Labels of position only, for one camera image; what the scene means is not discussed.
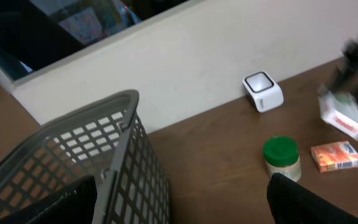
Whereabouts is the grey plastic mesh basket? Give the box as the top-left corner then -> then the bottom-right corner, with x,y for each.
0,90 -> 172,223

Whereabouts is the glass window pane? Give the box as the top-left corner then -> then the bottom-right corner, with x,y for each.
0,0 -> 186,81

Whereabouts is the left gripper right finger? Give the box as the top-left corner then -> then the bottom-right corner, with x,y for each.
267,173 -> 358,224

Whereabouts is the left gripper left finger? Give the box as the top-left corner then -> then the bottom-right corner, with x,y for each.
0,175 -> 98,224

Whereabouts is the orange snack packet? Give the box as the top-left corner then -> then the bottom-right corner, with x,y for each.
311,141 -> 358,172

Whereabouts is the white green carton box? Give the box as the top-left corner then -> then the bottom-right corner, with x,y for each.
318,92 -> 358,141

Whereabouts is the white barcode scanner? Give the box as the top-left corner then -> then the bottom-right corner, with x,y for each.
242,71 -> 284,113

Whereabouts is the green lid jar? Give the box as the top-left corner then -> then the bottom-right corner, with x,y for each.
263,136 -> 301,182

